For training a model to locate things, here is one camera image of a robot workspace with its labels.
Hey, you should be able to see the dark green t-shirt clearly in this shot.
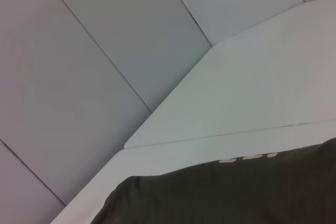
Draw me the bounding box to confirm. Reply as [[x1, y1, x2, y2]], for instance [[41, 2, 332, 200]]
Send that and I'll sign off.
[[90, 137, 336, 224]]

